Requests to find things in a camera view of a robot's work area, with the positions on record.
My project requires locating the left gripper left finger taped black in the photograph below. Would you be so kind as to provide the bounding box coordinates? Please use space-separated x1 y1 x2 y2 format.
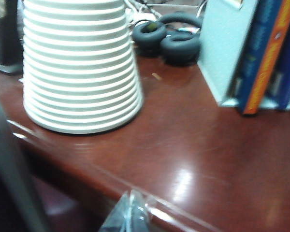
98 190 133 232

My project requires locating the left gripper right finger taped black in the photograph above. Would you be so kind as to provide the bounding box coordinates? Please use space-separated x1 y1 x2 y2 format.
125 189 158 232

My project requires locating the light blue desktop bookshelf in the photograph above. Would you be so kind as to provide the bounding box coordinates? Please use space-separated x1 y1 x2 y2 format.
197 0 290 112

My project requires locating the orange spine Human Compatible book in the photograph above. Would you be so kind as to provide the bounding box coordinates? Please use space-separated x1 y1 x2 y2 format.
233 0 290 116

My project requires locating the gray metal bar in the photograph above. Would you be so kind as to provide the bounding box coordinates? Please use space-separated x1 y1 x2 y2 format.
0 89 50 232

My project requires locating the white ribbed thermos jug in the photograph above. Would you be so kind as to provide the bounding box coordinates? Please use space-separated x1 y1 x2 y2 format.
22 0 145 135

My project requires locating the black over-ear headphones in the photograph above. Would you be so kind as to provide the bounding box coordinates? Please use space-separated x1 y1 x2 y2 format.
132 12 203 65

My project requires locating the black computer monitor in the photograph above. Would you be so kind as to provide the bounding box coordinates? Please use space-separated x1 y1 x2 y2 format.
0 0 24 74

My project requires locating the white cable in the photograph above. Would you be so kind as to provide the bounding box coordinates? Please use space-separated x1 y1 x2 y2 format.
124 0 161 23

